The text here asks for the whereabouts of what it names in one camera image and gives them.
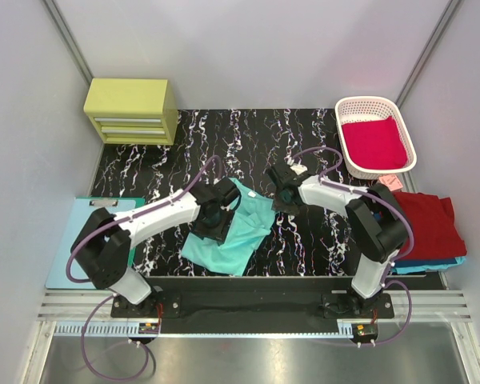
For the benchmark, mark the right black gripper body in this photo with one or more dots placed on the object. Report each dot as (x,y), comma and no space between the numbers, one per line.
(280,202)

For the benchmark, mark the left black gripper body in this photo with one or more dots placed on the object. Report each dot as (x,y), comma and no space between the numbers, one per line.
(213,230)

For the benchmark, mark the teal t shirt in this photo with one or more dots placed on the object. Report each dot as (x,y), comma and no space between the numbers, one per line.
(251,223)

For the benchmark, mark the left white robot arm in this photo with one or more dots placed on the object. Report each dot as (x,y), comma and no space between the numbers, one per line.
(100,253)

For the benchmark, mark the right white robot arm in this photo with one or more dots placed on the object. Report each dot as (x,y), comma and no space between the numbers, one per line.
(381,230)

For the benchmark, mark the magenta shirt in basket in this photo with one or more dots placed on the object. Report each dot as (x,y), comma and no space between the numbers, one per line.
(375,145)

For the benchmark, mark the pink paper card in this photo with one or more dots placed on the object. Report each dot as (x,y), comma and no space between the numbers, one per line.
(391,181)

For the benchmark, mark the white plastic laundry basket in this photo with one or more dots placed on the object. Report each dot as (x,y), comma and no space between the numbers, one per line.
(371,108)

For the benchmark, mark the yellow drawer cabinet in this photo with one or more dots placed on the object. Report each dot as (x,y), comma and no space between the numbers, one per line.
(132,111)

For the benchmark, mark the green clipboard with paper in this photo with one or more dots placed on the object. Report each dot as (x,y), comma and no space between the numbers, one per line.
(81,210)

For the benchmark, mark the light blue folded shirt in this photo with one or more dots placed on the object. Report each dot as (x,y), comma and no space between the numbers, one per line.
(460,260)

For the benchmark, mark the dark red folded shirt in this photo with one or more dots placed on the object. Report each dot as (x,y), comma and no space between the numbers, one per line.
(432,221)

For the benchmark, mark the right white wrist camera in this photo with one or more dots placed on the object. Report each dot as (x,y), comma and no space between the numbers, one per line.
(298,168)

